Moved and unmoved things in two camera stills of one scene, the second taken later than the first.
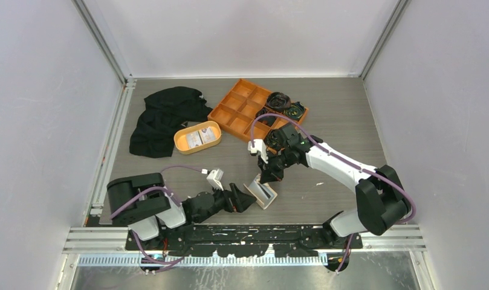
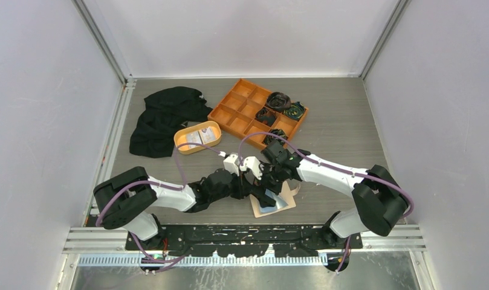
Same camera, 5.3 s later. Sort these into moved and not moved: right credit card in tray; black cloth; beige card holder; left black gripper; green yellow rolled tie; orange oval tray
Moved: left black gripper; beige card holder
Not moved: right credit card in tray; orange oval tray; green yellow rolled tie; black cloth
